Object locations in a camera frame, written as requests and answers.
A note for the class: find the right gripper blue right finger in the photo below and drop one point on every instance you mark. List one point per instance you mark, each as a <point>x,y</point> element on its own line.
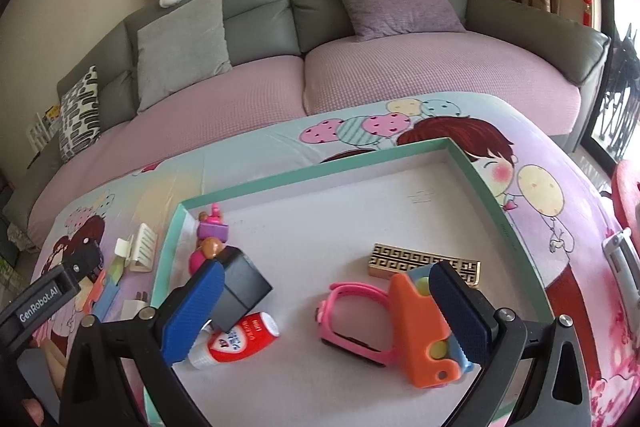
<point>465,309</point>

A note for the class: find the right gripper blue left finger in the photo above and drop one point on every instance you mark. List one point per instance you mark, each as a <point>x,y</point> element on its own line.
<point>187,309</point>

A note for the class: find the black power adapter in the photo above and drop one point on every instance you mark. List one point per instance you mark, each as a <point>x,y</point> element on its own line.
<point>244,288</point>

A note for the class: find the orange and blue toy cutter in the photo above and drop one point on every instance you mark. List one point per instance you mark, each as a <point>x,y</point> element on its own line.
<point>428,352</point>

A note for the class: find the red white glue tube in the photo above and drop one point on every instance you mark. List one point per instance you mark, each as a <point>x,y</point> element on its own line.
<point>247,337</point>

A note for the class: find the pink toy dog figure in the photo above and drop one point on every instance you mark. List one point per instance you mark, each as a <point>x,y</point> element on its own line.
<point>211,237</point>

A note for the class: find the gold greek pattern lighter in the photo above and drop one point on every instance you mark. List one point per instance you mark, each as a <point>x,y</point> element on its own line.
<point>385,261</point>

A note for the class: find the pink smart watch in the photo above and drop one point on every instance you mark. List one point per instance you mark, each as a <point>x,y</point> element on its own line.
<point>354,318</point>

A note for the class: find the person's left hand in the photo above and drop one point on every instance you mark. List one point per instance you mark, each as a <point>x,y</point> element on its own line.
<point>34,410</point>

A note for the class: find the white power adapter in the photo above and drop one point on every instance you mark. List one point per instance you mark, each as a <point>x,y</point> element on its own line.
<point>131,307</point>

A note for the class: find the cream plastic phone stand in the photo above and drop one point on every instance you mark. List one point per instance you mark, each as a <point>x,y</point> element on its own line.
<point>138,252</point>

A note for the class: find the coral and blue toy cutter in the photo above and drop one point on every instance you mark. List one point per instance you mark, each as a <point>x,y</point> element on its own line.
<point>97,297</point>

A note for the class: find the cartoon print table cloth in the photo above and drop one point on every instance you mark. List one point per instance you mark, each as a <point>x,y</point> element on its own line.
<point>140,171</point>

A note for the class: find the teal rimmed white tray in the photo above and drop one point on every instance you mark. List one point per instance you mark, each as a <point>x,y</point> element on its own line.
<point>309,228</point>

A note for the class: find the white side rack with books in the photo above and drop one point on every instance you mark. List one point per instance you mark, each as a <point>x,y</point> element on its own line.
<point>43,128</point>

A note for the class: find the black white patterned cushion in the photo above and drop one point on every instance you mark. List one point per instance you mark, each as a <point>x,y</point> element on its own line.
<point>80,121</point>

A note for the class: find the light grey cushion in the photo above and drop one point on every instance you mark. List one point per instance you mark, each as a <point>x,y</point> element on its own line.
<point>179,49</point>

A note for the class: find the grey sofa with pink cover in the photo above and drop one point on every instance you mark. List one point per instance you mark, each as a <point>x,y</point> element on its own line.
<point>296,58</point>

